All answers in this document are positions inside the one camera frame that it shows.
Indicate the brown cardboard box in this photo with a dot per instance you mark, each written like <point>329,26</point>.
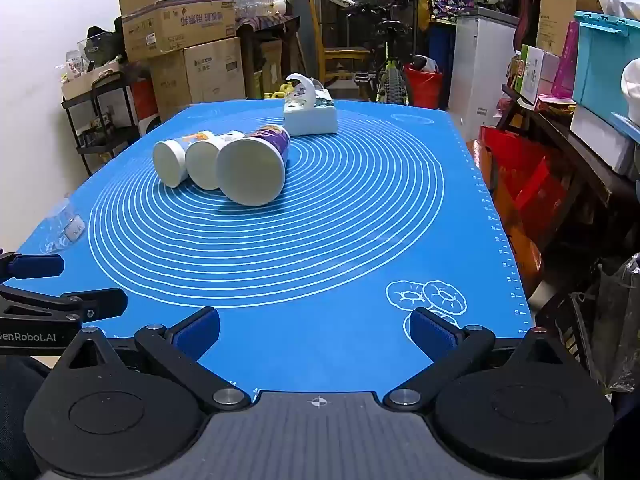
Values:
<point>170,87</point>
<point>215,72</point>

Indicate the large printed cardboard box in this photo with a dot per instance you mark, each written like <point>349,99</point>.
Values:
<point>175,25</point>

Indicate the tall brown cardboard sheet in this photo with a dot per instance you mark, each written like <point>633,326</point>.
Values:
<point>560,5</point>

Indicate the blue baking mat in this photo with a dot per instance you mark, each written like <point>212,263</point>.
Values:
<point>325,260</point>

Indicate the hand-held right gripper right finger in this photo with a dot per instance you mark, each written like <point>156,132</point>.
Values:
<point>431,334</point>

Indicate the teal plastic storage bin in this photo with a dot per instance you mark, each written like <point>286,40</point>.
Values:
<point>597,65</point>

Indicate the white cabinet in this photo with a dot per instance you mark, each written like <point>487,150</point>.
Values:
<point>480,70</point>

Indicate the pink box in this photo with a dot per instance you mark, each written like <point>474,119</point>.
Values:
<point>566,65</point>

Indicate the clear plastic bag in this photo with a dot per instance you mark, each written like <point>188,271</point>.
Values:
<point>620,325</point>

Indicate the large purple paper cup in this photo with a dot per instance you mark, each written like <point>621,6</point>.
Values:
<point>250,170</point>

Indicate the small white paper cup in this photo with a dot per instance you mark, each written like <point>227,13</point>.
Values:
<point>170,162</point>

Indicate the green white small packet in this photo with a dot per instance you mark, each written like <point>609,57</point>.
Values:
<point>324,98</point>

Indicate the white rectangular box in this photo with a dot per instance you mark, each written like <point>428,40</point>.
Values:
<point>312,121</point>

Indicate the white curved plastic item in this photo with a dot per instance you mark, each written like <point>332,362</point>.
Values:
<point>302,91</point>

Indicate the white flat box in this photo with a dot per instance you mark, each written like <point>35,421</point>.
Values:
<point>602,140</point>

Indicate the black green bicycle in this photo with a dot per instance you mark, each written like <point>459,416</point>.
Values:
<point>390,67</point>

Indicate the yellow toy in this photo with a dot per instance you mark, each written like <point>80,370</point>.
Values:
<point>277,92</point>

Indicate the red shopping bag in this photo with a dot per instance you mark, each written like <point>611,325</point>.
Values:
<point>530,185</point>

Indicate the dark wooden side table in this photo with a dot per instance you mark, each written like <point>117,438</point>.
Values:
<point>265,27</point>

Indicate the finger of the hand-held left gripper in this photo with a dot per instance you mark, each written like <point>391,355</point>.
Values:
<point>37,266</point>
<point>100,302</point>

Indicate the white green carton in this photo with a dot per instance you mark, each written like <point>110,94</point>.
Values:
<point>532,72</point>

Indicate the black plastic crate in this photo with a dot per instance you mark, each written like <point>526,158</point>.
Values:
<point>567,325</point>

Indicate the wooden chair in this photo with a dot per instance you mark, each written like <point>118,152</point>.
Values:
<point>342,52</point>

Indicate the clear plastic packet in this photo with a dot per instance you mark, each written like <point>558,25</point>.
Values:
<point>65,230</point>

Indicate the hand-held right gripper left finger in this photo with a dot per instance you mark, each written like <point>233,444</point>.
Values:
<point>196,335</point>

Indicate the black metal cart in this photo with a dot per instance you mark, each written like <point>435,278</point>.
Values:
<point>107,125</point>

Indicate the red bucket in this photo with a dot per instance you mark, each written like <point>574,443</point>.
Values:
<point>424,87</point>

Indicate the medium white paper cup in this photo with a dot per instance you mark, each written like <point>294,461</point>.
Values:
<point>202,165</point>

